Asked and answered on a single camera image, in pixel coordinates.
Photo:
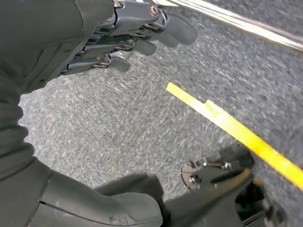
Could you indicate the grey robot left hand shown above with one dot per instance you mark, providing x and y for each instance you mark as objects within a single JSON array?
[{"x": 47, "y": 37}]

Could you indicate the chrome metal bar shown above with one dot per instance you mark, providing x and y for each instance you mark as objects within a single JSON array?
[{"x": 236, "y": 23}]

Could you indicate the black robot foot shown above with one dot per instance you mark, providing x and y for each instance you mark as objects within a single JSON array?
[{"x": 213, "y": 203}]

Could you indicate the yellow floor tape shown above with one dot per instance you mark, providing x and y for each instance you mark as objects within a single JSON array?
[{"x": 236, "y": 131}]

